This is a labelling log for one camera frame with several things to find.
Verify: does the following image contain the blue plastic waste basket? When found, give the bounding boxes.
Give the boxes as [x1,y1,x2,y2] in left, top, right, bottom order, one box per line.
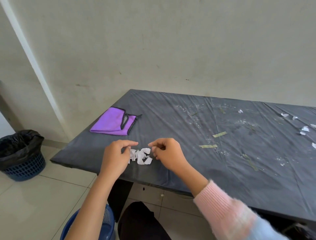
[1,151,46,182]

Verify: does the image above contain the gathered paper scraps pile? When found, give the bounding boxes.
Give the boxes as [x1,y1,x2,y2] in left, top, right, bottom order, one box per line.
[129,147,153,165]

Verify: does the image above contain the person's left hand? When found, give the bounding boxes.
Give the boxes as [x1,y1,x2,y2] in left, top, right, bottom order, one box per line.
[98,139,139,179]

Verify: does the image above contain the person's black trousers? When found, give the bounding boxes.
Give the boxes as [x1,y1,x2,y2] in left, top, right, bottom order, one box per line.
[117,201,171,240]

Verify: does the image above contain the white cabinet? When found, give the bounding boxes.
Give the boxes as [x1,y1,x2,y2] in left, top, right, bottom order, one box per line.
[0,111,16,139]

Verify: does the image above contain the person's right hand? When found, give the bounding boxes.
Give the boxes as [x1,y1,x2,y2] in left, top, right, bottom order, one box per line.
[147,137,196,178]

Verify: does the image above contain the blue mesh waste basket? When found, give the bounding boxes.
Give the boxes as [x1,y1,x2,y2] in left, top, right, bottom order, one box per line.
[60,204,116,240]

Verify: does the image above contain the person's right forearm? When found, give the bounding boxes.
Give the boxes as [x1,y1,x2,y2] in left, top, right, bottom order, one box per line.
[177,166,289,240]

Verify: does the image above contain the black garbage bag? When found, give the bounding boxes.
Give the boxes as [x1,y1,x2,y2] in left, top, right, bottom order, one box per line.
[0,129,45,171]

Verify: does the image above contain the dark grey covered table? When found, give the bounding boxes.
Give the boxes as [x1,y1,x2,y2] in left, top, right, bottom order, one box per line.
[50,89,316,224]

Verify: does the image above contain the person's left forearm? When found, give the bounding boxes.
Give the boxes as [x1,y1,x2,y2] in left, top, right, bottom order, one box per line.
[64,172,118,240]

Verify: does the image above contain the white paper scraps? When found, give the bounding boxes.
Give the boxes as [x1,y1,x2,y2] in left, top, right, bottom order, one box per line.
[237,109,316,149]

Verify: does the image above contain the white wall conduit strip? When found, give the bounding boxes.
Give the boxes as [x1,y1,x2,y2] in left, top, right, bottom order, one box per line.
[0,0,69,143]

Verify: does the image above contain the purple cloth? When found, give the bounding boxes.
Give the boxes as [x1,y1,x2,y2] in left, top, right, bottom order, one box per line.
[89,106,143,136]

